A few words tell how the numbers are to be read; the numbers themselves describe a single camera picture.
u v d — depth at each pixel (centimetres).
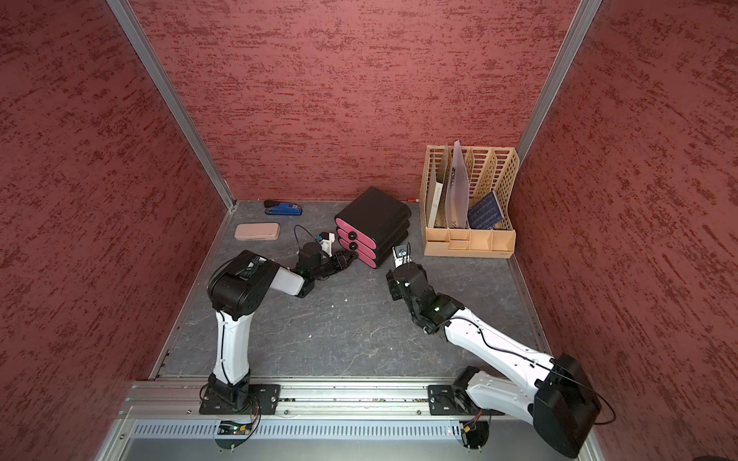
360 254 98
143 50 77
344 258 94
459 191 106
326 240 95
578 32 74
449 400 73
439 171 90
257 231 110
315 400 76
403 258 67
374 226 91
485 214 103
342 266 90
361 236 90
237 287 56
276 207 117
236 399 65
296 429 77
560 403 39
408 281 58
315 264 87
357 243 95
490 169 104
